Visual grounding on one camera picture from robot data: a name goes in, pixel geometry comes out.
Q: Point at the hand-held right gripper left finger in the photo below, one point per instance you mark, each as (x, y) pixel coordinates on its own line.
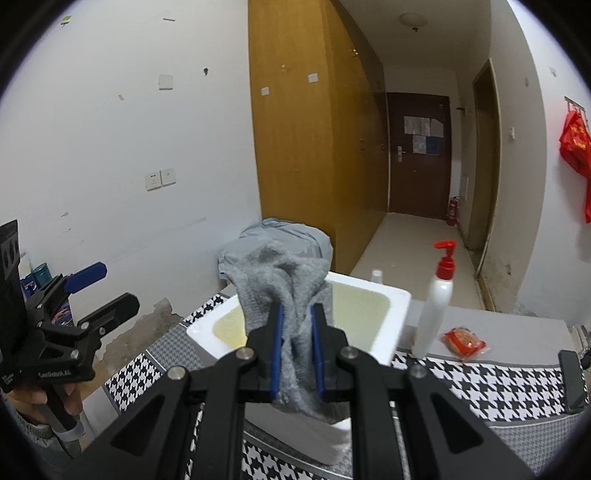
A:
(278, 360)

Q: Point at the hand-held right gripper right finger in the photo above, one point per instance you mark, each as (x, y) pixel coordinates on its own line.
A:
(317, 360)

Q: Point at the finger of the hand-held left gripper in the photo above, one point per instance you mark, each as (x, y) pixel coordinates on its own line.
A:
(87, 273)
(117, 309)

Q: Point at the grey knit cloth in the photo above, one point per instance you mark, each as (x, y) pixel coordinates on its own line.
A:
(295, 286)

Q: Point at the white foam box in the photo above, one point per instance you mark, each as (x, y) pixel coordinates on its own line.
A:
(390, 332)

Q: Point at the person's left forearm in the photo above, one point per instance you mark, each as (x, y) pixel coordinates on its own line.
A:
(32, 436)

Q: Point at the person's left hand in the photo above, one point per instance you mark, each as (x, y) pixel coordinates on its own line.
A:
(27, 404)

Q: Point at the teal tin can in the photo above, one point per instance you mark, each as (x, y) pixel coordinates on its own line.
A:
(40, 274)

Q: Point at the blue box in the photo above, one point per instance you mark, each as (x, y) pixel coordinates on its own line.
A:
(28, 285)

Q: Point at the small white bottle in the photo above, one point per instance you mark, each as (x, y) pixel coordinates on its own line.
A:
(376, 275)

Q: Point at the grey-blue cloth pile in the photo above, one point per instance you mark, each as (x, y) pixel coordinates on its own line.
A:
(300, 240)

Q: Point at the white pump bottle red cap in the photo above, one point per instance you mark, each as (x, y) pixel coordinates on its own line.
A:
(431, 309)

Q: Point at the red snack packet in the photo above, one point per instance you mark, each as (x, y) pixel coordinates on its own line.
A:
(464, 341)

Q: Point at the houndstooth table cloth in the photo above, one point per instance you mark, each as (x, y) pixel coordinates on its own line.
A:
(485, 383)

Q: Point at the red fire extinguisher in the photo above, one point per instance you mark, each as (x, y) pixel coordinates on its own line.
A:
(453, 212)

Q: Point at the dark brown door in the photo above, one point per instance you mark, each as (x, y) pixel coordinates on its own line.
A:
(415, 184)

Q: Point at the grey tablecloth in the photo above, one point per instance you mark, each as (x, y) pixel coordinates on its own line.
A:
(517, 332)

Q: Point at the wooden wardrobe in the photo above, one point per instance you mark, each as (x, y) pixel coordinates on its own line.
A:
(300, 138)

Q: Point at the white paper notice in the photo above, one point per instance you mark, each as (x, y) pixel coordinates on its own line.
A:
(419, 145)
(437, 127)
(417, 125)

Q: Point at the blue paper notice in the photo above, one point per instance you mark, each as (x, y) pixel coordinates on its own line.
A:
(434, 145)

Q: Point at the black smartphone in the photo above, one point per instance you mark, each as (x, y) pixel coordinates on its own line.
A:
(571, 383)

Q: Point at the light wooden door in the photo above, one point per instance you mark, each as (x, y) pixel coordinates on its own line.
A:
(485, 161)

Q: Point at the small red bag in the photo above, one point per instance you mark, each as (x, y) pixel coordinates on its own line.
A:
(588, 198)

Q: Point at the large red bag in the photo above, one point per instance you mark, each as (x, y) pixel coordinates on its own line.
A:
(577, 143)

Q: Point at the round ceiling lamp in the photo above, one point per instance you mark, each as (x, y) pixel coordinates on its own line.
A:
(413, 19)

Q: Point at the white wall socket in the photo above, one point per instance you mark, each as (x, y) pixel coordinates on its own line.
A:
(152, 181)

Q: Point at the white wall plate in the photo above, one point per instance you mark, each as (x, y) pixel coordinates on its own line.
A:
(165, 81)

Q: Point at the metal wall hook rack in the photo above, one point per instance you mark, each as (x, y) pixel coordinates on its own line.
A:
(575, 104)

